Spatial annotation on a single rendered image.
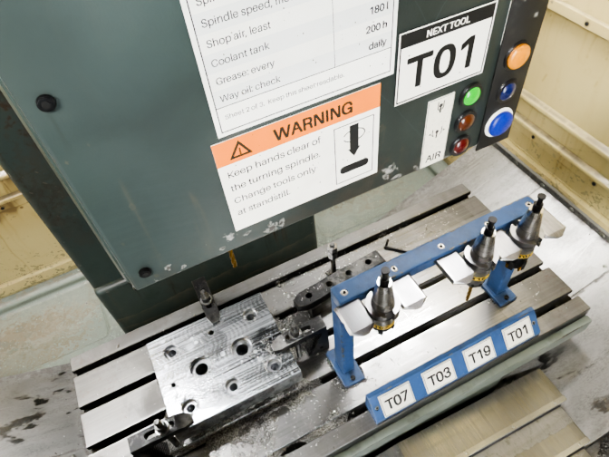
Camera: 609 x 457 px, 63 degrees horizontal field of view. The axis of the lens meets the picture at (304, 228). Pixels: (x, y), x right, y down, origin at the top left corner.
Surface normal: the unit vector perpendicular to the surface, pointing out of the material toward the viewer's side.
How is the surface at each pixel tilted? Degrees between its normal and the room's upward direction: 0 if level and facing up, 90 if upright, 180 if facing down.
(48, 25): 90
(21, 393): 24
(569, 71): 90
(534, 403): 7
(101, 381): 0
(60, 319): 0
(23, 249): 90
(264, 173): 90
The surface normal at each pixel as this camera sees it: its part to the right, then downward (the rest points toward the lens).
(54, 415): 0.29, -0.74
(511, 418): 0.04, -0.68
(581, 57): -0.89, 0.39
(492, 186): -0.44, -0.42
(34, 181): 0.44, 0.67
